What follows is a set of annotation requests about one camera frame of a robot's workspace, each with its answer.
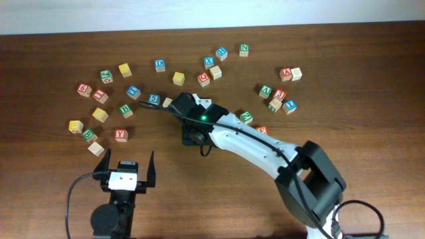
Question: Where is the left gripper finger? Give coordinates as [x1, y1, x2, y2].
[146, 151, 156, 187]
[94, 148, 111, 173]

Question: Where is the yellow S block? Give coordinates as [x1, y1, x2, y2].
[173, 72, 185, 86]

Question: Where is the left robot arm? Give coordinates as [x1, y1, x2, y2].
[90, 149, 156, 239]

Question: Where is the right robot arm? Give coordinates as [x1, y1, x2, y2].
[167, 92, 346, 238]

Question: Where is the plain wooden block bottom left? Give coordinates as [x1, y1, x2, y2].
[88, 142, 104, 157]

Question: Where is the green E block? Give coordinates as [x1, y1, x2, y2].
[82, 128, 98, 143]

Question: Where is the red Y block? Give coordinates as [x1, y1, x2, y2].
[114, 129, 128, 142]

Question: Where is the wooden block red side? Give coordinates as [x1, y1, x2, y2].
[162, 98, 173, 108]

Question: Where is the yellow W block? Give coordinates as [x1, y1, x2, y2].
[68, 120, 84, 133]

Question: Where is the blue 5 block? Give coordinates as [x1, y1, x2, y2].
[148, 94, 161, 106]

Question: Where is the yellow block left middle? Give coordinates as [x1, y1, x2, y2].
[92, 108, 109, 123]

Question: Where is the red Q block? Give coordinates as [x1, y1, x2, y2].
[197, 72, 211, 87]

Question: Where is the green Z block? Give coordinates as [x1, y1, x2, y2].
[240, 111, 253, 124]

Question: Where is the green B block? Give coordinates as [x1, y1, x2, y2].
[119, 104, 133, 118]

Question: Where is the plain wooden block by X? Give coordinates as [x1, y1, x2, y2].
[210, 66, 222, 80]

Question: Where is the red E block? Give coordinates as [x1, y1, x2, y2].
[256, 126, 268, 135]

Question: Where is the red 1 block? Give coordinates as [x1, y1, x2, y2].
[93, 89, 108, 104]

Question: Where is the blue block left middle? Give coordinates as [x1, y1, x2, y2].
[126, 85, 141, 100]

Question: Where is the blue X block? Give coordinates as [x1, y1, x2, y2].
[204, 56, 214, 70]

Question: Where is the blue D block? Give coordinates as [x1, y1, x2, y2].
[154, 58, 165, 72]

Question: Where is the red 6 block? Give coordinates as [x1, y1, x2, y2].
[77, 84, 92, 98]

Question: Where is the green A block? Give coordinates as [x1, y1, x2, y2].
[259, 85, 272, 99]

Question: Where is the blue H block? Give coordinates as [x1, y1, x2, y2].
[216, 46, 228, 61]

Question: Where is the green 4 block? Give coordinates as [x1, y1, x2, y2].
[268, 98, 282, 113]

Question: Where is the green J block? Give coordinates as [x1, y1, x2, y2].
[100, 70, 113, 84]

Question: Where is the red 3 block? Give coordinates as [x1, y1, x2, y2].
[273, 89, 286, 102]

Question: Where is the yellow block top left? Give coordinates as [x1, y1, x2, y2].
[118, 63, 132, 78]

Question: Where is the green N block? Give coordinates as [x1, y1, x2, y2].
[239, 44, 250, 57]

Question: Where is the blue L block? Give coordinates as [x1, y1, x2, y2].
[282, 100, 297, 114]

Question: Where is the red A block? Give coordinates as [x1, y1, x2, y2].
[280, 67, 293, 81]

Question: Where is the plain wooden block by A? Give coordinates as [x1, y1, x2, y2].
[291, 68, 302, 81]

